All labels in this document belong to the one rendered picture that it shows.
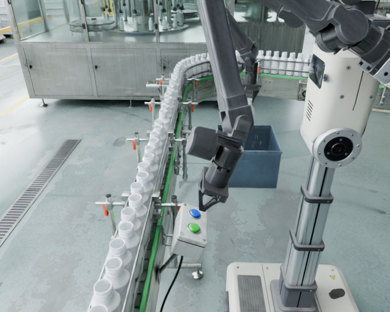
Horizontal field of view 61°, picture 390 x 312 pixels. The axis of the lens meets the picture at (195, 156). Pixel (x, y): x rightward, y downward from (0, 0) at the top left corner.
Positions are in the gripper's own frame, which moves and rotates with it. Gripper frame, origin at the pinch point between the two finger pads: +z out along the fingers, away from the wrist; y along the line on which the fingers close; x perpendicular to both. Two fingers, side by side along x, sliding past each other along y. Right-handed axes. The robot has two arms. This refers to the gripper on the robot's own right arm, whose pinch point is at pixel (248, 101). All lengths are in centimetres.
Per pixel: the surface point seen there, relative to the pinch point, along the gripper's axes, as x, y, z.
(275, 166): 15.5, -13.9, 28.7
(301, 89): -80, -51, 19
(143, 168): 66, 42, 0
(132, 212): 87, 42, 1
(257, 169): 15.2, -5.5, 30.4
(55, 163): -130, 170, 116
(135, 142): 30, 52, 8
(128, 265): 102, 41, 5
